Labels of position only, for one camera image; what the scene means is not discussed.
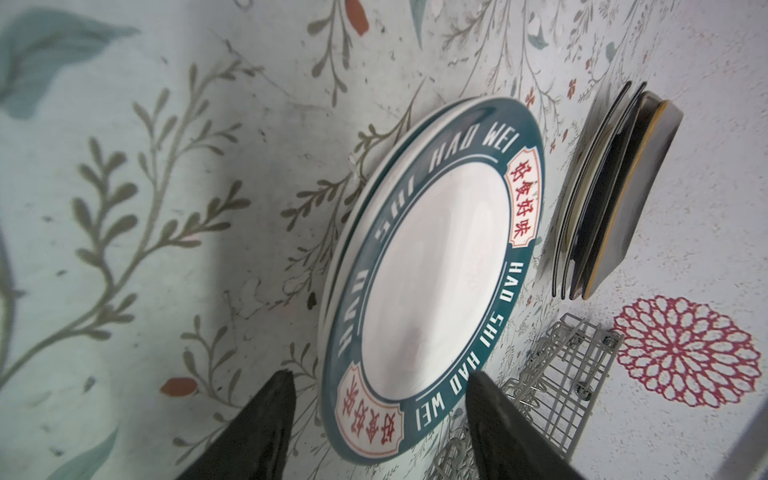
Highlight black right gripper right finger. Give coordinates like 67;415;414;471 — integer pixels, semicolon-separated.
465;371;582;480

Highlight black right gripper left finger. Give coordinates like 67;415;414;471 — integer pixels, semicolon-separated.
180;370;296;479

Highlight white square plate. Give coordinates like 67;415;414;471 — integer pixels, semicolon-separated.
551;81;633;300
564;81;647;300

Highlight black square plate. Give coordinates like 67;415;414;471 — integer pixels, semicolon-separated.
566;90;660;300
579;93;684;300

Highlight floral table mat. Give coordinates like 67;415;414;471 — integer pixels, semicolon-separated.
1;1;674;479

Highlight grey wire dish rack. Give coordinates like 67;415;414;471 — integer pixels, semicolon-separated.
425;311;625;480

